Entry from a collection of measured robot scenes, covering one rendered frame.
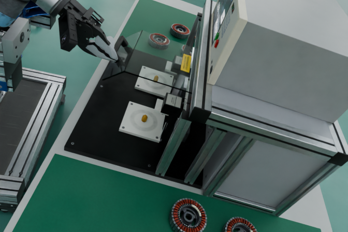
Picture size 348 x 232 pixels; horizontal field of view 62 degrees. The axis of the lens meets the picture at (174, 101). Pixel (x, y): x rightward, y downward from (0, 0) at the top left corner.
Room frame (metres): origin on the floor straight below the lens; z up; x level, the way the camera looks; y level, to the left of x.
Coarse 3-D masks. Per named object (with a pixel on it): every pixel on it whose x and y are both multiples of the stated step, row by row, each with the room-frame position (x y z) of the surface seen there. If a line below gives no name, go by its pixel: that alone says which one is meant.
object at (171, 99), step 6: (168, 96) 0.76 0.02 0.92; (174, 96) 0.77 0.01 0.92; (156, 102) 0.75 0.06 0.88; (162, 102) 0.76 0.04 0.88; (168, 102) 0.73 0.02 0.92; (174, 102) 0.74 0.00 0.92; (180, 102) 0.76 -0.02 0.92; (156, 108) 0.72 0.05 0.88; (162, 108) 0.72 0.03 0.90; (168, 108) 0.72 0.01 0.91; (174, 108) 0.72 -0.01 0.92; (180, 108) 0.73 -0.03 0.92; (168, 114) 0.72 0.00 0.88; (174, 114) 0.72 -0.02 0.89; (180, 114) 0.72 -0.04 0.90; (192, 120) 0.73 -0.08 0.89
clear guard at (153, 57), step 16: (144, 32) 0.85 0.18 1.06; (128, 48) 0.76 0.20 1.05; (144, 48) 0.76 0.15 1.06; (160, 48) 0.80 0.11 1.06; (176, 48) 0.84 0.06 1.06; (192, 48) 0.88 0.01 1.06; (112, 64) 0.68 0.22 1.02; (128, 64) 0.66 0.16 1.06; (144, 64) 0.69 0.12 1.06; (160, 64) 0.72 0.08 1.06; (176, 64) 0.75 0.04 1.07; (192, 64) 0.78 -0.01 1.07; (160, 80) 0.64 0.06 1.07; (176, 80) 0.67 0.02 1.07; (192, 80) 0.70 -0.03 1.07
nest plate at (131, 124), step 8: (128, 104) 0.79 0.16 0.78; (136, 104) 0.80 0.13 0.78; (128, 112) 0.75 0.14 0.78; (136, 112) 0.76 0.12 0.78; (144, 112) 0.78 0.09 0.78; (152, 112) 0.80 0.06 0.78; (128, 120) 0.71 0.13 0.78; (136, 120) 0.73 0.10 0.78; (152, 120) 0.76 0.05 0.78; (160, 120) 0.77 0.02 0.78; (120, 128) 0.66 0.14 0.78; (128, 128) 0.67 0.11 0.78; (136, 128) 0.69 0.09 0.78; (144, 128) 0.70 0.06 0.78; (152, 128) 0.72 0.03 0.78; (160, 128) 0.73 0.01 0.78; (144, 136) 0.67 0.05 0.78; (152, 136) 0.68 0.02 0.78
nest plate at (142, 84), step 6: (138, 78) 0.95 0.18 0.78; (138, 84) 0.92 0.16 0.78; (144, 84) 0.93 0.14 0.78; (150, 84) 0.95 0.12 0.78; (156, 84) 0.96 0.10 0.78; (162, 84) 0.98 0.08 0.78; (144, 90) 0.90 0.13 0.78; (150, 90) 0.91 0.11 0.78; (156, 90) 0.93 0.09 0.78; (162, 90) 0.94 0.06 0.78; (168, 90) 0.96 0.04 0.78; (162, 96) 0.91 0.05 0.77
